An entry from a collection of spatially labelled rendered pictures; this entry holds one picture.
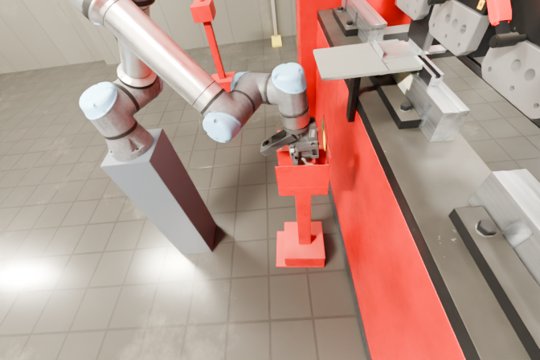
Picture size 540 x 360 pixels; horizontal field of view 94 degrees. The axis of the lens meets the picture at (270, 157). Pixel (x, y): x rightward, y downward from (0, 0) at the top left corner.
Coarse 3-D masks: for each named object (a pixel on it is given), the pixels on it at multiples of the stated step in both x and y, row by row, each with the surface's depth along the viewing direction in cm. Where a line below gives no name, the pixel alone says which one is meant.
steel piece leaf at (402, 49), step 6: (378, 48) 72; (384, 48) 75; (390, 48) 74; (396, 48) 74; (402, 48) 74; (408, 48) 73; (378, 54) 73; (384, 54) 73; (390, 54) 72; (396, 54) 72; (402, 54) 71; (408, 54) 71; (414, 54) 71
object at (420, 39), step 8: (416, 24) 68; (424, 24) 65; (408, 32) 73; (416, 32) 69; (424, 32) 65; (416, 40) 69; (424, 40) 65; (432, 40) 65; (416, 48) 71; (424, 48) 67
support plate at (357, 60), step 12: (324, 48) 80; (336, 48) 79; (348, 48) 78; (360, 48) 77; (372, 48) 76; (324, 60) 75; (336, 60) 74; (348, 60) 73; (360, 60) 72; (372, 60) 71; (384, 60) 71; (396, 60) 70; (408, 60) 69; (324, 72) 70; (336, 72) 69; (348, 72) 68; (360, 72) 68; (372, 72) 67; (384, 72) 67; (396, 72) 67
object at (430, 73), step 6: (426, 60) 68; (426, 66) 66; (432, 66) 66; (420, 72) 68; (426, 72) 65; (432, 72) 64; (438, 72) 64; (426, 78) 66; (432, 78) 63; (438, 78) 63; (432, 84) 65; (438, 84) 65
